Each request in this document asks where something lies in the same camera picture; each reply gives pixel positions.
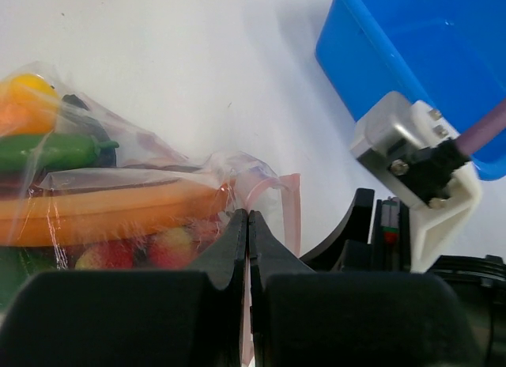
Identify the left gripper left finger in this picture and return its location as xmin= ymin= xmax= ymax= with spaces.
xmin=1 ymin=210 xmax=247 ymax=366

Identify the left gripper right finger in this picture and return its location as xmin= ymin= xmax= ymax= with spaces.
xmin=247 ymin=211 xmax=483 ymax=366

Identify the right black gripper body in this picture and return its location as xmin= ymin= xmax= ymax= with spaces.
xmin=300 ymin=188 xmax=505 ymax=366

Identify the fake lychee bunch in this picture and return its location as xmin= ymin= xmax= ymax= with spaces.
xmin=74 ymin=217 xmax=225 ymax=270

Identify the orange papaya slice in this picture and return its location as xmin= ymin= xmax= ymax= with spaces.
xmin=1 ymin=180 xmax=231 ymax=247

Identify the clear zip top bag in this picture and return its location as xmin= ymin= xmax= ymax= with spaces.
xmin=1 ymin=64 xmax=300 ymax=366

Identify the green fake chili pepper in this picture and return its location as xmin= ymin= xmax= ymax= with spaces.
xmin=1 ymin=133 xmax=119 ymax=172

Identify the yellow fake mango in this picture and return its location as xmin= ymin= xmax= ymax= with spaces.
xmin=1 ymin=74 xmax=60 ymax=136

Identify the blue plastic bin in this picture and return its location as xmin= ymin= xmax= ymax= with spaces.
xmin=315 ymin=0 xmax=506 ymax=183

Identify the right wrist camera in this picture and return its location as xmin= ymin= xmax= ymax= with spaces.
xmin=351 ymin=91 xmax=482 ymax=272

